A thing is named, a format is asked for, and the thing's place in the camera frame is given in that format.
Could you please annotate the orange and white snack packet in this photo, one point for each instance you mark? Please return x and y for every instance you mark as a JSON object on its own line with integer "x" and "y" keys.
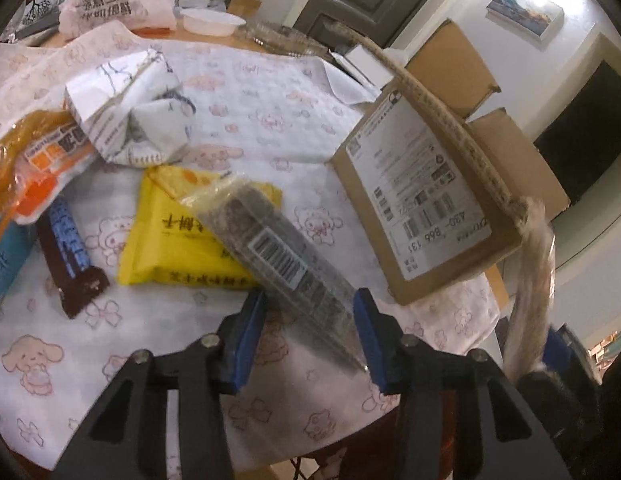
{"x": 45, "y": 160}

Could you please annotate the clear packet with barcode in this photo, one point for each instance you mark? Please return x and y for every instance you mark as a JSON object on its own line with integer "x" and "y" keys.
{"x": 275, "y": 255}

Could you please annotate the yellow snack packet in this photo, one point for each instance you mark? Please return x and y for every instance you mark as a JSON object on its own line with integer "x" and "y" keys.
{"x": 155, "y": 240}

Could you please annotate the dark window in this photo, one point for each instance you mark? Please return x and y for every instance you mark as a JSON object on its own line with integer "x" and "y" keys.
{"x": 585, "y": 130}

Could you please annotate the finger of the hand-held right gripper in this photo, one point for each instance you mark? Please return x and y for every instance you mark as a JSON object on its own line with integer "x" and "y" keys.
{"x": 560, "y": 352}

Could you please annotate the mountain canvas painting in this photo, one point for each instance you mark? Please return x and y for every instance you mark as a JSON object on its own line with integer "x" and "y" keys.
{"x": 525, "y": 10}

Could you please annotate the white plastic shopping bag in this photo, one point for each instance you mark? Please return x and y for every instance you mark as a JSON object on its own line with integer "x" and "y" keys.
{"x": 115, "y": 5}

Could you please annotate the small white box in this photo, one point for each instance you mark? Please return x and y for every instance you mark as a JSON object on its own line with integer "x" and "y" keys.
{"x": 360, "y": 62}

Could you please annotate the blue snack packet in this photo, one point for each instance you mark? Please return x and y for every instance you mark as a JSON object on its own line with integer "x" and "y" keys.
{"x": 5, "y": 265}

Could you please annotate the white crumpled printed packet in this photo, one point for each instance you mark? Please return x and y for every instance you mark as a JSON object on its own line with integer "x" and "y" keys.
{"x": 135, "y": 110}

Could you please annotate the brown cardboard box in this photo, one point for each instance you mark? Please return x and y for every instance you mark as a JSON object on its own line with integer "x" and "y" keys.
{"x": 420, "y": 185}

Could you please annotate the white plastic bowl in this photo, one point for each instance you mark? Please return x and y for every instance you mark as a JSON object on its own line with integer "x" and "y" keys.
{"x": 210, "y": 22}

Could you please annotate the dark brown snack bar packet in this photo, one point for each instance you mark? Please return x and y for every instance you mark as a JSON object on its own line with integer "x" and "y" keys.
{"x": 70, "y": 260}

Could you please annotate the clear plastic tray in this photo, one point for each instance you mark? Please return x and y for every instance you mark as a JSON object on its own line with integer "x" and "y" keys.
{"x": 285, "y": 40}

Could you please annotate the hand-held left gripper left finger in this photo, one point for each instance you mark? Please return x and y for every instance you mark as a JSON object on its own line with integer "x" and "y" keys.
{"x": 248, "y": 345}

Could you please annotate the beige snack packet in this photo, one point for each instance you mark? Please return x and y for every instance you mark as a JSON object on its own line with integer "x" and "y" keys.
{"x": 530, "y": 280}

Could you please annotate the white pink-print tablecloth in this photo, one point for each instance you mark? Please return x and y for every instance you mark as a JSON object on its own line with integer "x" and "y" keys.
{"x": 290, "y": 110}

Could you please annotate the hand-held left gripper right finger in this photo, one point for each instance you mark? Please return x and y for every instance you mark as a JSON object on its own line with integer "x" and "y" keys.
{"x": 378, "y": 350}

